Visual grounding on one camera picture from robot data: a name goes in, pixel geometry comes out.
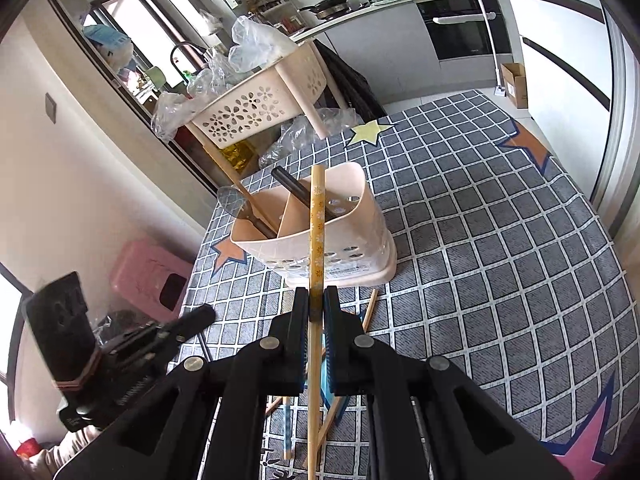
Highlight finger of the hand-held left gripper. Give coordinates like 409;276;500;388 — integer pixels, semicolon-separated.
160;305;217;346

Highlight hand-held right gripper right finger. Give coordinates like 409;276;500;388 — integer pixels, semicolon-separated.
323;286;576;480

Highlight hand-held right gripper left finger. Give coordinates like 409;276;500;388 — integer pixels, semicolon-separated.
55;287;312;480

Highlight beige plastic utensil holder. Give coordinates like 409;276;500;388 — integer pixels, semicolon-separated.
230;162;398;288

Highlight yellow flower-print chopstick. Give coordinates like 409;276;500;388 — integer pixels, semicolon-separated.
306;164;327;480

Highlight metal spoon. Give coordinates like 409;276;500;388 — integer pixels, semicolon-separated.
216;185;273;238

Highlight dark chopsticks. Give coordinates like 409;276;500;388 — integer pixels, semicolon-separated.
271;166;326;223

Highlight person's left forearm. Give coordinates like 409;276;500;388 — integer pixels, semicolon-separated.
20;422;108;480

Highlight pink plastic stool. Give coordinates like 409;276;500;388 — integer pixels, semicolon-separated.
110;240;193;322

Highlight teal plastic spatula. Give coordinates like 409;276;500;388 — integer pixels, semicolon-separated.
320;345;351;428

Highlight blue patterned chopstick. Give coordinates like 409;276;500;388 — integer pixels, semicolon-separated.
281;396;294;461

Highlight checked star-print tablecloth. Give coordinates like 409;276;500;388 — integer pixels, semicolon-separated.
177;89;636;480

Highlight gold foil packet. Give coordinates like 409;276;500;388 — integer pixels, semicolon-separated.
217;141;256;176

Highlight crumpled clear plastic bag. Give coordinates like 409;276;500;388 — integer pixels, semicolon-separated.
257;107;363;168

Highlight beige flower-cutout basket rack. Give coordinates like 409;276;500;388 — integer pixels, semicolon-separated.
185;40;346;186

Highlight dark cloth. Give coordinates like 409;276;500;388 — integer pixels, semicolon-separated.
317;40;386;117

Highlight curved kitchen faucet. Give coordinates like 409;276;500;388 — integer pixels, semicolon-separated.
170;41;208;78

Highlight bluish plastic bag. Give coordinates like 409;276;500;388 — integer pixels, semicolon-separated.
230;15;301;73

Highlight blue packet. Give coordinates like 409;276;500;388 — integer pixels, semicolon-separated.
82;24;133;68

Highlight cardboard box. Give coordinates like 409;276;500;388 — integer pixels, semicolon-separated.
500;62;529;110

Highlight spice jar rack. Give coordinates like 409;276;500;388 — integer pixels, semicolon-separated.
250;0;306;36

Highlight black frying pan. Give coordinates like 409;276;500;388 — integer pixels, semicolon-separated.
299;0;358;21

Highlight white pole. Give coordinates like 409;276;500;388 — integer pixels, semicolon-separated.
475;0;507;97

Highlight black built-in oven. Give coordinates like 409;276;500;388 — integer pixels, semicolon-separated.
415;0;513;63

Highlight white refrigerator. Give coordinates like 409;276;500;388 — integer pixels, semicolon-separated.
505;0;616;126

